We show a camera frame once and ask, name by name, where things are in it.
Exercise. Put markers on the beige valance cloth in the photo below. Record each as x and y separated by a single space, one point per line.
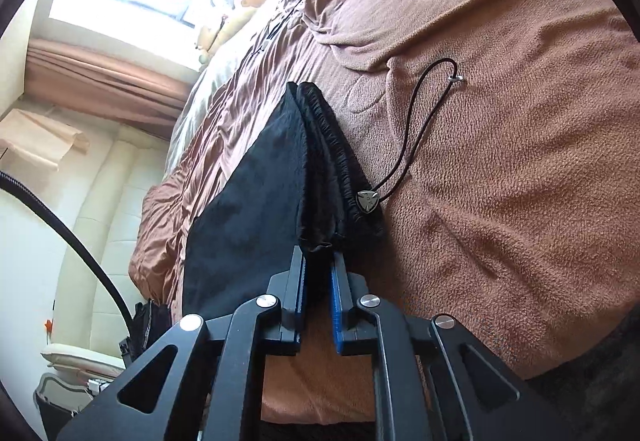
40 136

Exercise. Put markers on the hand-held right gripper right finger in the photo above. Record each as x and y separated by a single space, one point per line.
337 306

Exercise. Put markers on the brown fleece blanket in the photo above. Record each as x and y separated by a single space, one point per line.
500 171

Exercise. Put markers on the white chair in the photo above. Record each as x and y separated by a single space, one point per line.
70 356

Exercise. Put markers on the pink brown curtain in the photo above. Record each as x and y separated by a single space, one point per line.
110 81

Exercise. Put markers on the beige duvet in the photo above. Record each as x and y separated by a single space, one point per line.
210 91

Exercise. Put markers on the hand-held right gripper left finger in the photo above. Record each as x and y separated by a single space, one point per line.
301 286

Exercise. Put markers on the cream padded headboard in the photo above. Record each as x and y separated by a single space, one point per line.
115 201

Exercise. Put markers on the black pants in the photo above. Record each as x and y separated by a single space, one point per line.
240 221

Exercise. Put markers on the black bag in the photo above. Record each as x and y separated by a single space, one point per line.
150 326

